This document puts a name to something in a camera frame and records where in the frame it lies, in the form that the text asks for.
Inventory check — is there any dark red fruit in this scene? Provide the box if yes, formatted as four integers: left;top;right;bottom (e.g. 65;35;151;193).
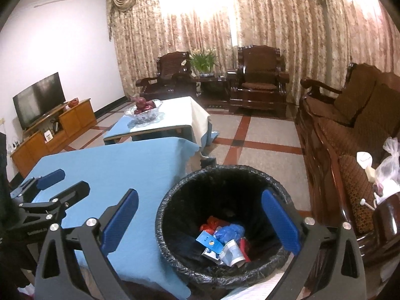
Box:
133;97;156;115

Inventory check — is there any dark wooden armchair left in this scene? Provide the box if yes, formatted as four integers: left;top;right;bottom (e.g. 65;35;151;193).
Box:
135;51;197;100

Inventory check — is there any clear plastic bag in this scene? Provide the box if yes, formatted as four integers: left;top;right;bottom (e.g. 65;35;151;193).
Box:
373;137;399;205

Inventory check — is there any dark wooden armchair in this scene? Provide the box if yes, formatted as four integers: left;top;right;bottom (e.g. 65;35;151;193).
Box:
227;45;290;118
135;51;197;100

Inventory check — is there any red teapot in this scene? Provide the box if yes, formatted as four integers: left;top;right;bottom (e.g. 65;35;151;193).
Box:
68;97;79;109

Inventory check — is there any blue plastic bag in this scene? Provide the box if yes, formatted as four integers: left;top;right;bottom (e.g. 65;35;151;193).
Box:
213;223;245;245

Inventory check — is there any black trash bin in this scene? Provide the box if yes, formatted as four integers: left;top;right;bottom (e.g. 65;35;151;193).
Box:
155;165;294;291

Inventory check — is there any dark side table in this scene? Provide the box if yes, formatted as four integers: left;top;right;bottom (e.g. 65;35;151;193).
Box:
195;74;229;106

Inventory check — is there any black flat television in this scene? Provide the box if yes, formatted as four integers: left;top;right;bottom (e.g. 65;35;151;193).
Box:
13;73;66;130

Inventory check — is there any blue tablecloth far table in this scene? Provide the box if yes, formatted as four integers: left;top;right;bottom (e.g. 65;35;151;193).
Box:
103;96;219;149

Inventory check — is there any orange plastic wrapper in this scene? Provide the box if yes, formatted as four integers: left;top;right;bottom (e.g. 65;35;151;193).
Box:
199;216;230;235

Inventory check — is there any dark wooden sofa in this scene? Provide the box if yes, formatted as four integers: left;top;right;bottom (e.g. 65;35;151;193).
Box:
295;61;400;269

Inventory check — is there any blue white small box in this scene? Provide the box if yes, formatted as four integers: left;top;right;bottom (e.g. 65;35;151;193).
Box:
196;231;224;263

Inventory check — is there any red paper cup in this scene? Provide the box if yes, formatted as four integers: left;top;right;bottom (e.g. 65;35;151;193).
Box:
239;237;251;263

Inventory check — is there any glass fruit bowl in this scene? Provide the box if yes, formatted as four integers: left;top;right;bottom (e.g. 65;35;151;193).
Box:
124;99;163;125

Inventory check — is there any dark wooden armchair right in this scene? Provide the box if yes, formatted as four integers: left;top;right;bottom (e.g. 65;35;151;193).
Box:
227;45;290;118

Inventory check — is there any blue tablecloth near table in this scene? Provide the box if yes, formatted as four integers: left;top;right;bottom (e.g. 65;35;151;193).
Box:
29;137;199;299

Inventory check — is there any green potted plant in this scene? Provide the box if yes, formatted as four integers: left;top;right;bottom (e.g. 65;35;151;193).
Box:
190;49;217;77

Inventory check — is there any blue tablecloth table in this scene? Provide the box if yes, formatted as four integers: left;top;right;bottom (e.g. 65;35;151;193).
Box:
103;96;219;149
29;137;199;299

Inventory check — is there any floral beige curtain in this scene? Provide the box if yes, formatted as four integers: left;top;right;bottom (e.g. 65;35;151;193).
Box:
107;0;399;103

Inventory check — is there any wooden TV cabinet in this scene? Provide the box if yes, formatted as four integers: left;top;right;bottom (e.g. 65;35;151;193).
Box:
11;99;97;178

